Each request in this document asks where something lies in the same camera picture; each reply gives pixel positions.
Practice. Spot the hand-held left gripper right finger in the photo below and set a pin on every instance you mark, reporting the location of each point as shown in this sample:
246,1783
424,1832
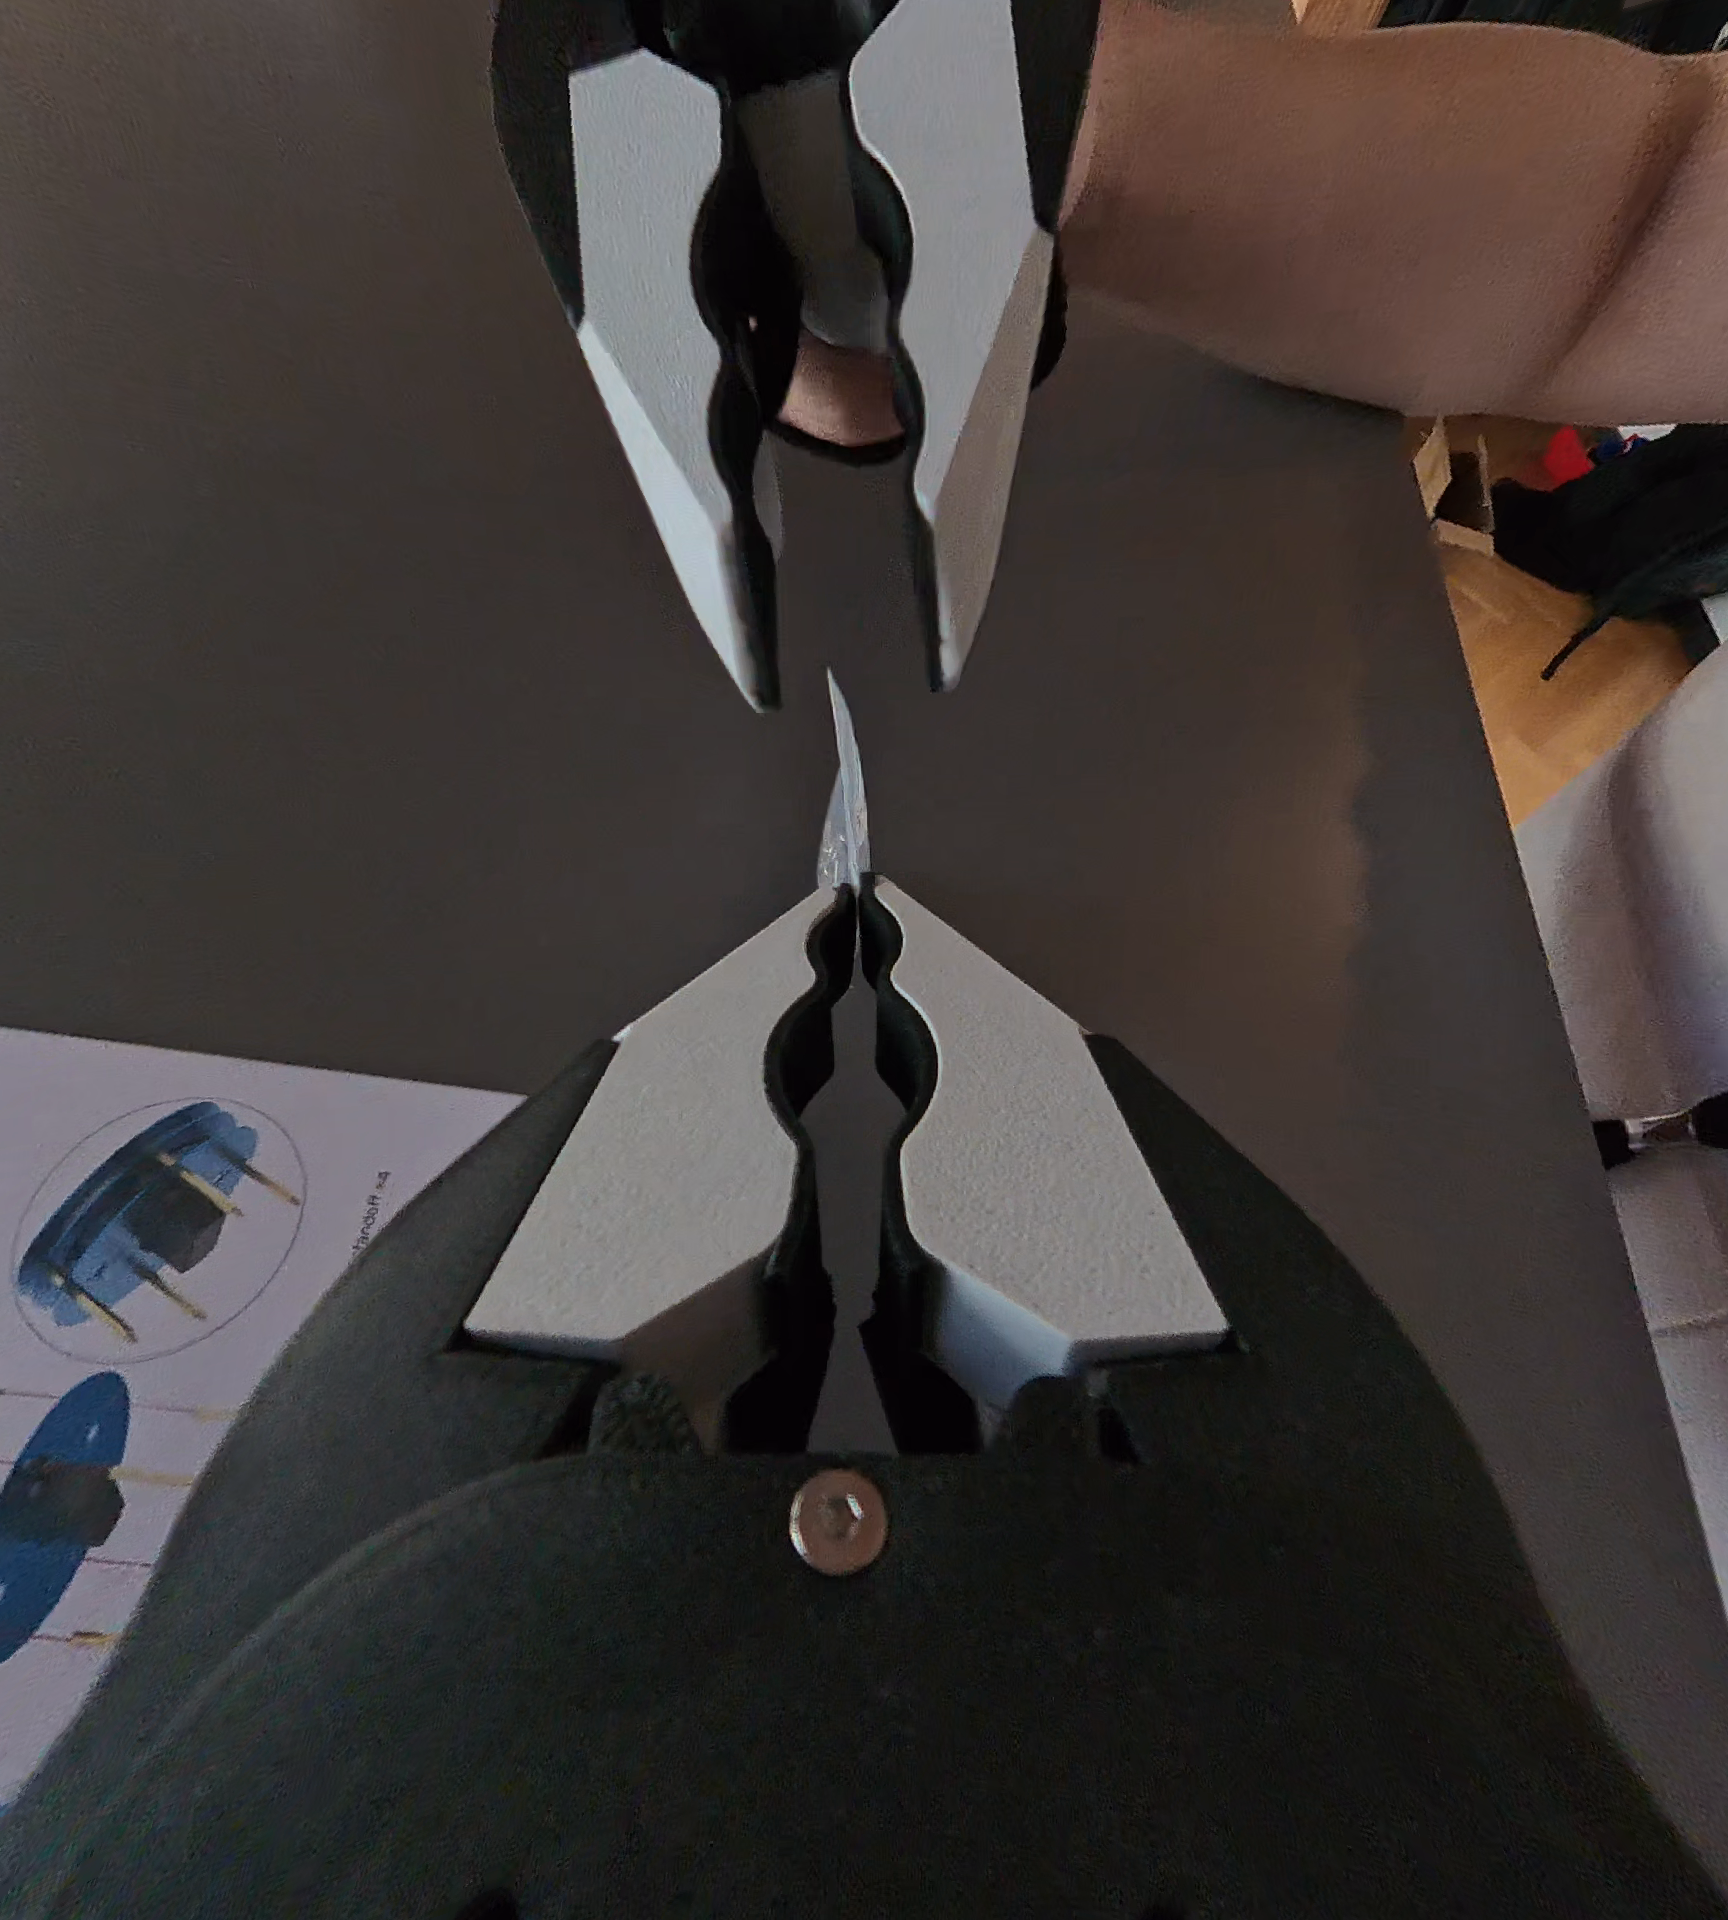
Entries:
1059,1200

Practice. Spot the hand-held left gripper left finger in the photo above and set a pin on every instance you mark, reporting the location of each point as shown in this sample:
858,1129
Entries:
625,1200

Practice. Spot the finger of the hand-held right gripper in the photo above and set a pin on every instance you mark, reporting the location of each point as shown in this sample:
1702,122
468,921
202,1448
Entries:
639,225
977,301

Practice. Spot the small clear bag of screws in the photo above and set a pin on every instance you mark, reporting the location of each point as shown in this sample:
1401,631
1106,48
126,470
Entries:
848,794

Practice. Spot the person's right forearm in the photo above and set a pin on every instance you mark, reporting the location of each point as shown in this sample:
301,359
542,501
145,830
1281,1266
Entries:
1405,194

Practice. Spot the dark grey desk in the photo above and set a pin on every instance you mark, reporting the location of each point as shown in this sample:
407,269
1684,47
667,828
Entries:
278,675

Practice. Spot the person's right hand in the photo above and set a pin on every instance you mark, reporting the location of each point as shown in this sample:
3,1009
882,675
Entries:
843,387

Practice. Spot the brown cardboard box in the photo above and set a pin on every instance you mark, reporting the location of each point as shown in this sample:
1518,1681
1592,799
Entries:
1448,481

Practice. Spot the person's white shirt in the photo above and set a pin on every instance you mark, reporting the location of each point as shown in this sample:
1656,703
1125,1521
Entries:
1705,901

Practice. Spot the black backpack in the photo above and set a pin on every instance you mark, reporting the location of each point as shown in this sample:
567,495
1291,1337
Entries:
1675,525

